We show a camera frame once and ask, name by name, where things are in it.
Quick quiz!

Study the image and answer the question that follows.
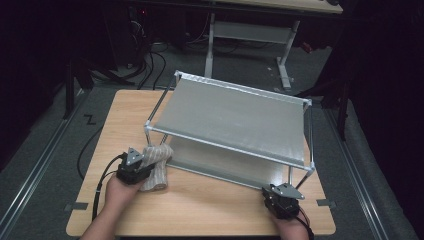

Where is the desk with white legs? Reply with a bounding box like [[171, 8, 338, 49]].
[[199, 0, 344, 91]]

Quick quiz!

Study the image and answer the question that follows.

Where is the black floor cable bundle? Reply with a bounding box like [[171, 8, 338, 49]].
[[126, 39, 168, 91]]

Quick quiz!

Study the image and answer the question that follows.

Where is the person's left hand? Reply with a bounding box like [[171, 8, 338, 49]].
[[104, 173, 145, 214]]

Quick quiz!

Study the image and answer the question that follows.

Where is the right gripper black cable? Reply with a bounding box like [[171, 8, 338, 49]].
[[294, 205, 315, 240]]

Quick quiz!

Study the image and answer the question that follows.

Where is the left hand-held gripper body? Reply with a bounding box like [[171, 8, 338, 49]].
[[115, 147, 148, 186]]

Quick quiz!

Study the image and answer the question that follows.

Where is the metal floor rail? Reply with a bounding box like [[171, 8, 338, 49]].
[[323, 107, 383, 240], [0, 89, 88, 231]]

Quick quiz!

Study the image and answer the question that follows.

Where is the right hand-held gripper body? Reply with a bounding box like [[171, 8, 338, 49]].
[[265, 182, 306, 221]]

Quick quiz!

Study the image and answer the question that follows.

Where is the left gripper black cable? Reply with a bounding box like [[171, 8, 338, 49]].
[[91, 153, 129, 221]]

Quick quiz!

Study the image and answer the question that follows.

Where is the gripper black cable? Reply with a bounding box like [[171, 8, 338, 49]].
[[91, 153, 129, 221], [294, 205, 315, 240]]

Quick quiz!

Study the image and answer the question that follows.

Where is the dark computer tower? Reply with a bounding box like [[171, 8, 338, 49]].
[[128, 4, 153, 69]]

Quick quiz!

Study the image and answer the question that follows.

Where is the long black floor cable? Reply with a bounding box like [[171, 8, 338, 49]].
[[77, 126, 104, 181]]

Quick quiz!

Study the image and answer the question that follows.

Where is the grey two-tier rack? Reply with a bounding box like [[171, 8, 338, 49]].
[[143, 69, 316, 191]]

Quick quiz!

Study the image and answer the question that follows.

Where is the person's right hand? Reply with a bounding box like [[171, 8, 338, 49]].
[[270, 212, 310, 240]]

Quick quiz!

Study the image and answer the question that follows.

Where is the beige striped cleaning mitt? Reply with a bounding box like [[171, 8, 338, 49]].
[[138, 143, 174, 193]]

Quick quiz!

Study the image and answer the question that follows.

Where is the grey tape piece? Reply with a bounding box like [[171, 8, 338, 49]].
[[63, 201, 89, 213], [316, 198, 337, 208]]

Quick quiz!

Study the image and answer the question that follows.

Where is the black metal stand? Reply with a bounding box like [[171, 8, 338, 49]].
[[62, 56, 136, 120], [291, 78, 351, 141]]

